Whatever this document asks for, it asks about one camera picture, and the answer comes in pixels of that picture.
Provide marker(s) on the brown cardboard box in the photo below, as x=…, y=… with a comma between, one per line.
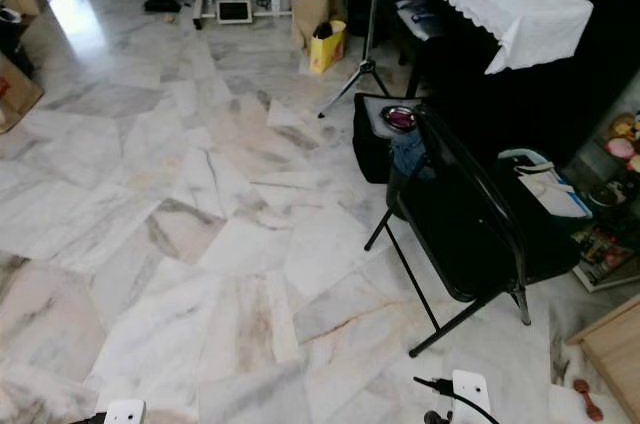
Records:
x=20, y=94

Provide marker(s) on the black bin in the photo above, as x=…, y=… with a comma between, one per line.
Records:
x=12, y=32

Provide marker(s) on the white framed tablet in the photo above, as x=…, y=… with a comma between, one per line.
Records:
x=234, y=11

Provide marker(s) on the yellow shopping bag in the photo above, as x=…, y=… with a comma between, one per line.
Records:
x=326, y=49

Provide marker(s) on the brown paper bag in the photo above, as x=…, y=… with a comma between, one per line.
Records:
x=310, y=14

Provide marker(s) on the black tripod stand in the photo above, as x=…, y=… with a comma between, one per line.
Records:
x=370, y=34

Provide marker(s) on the pink metal bowl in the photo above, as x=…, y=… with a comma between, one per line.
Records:
x=401, y=118

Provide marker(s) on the blue denim cloth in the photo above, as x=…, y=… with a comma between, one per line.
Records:
x=410, y=154

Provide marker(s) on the black folding chair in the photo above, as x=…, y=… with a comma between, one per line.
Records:
x=460, y=214

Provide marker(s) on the white lace tablecloth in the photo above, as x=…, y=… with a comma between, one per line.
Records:
x=500, y=2

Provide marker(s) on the black piano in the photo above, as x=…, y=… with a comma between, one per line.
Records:
x=530, y=104

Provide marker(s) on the white tote bag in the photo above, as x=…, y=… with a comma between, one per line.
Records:
x=550, y=187

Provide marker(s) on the low shelf with books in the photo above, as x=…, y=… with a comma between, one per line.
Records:
x=608, y=259

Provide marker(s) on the red-brown dumbbell toy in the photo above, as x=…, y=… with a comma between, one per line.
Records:
x=585, y=392

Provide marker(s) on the pink plush toy pile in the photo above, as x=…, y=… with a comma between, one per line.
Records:
x=624, y=139

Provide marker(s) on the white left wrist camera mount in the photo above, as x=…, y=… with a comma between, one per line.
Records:
x=124, y=412

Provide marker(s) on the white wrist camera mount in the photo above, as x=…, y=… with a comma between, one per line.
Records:
x=124, y=412
x=472, y=392

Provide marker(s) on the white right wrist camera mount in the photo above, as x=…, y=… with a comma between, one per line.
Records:
x=472, y=392

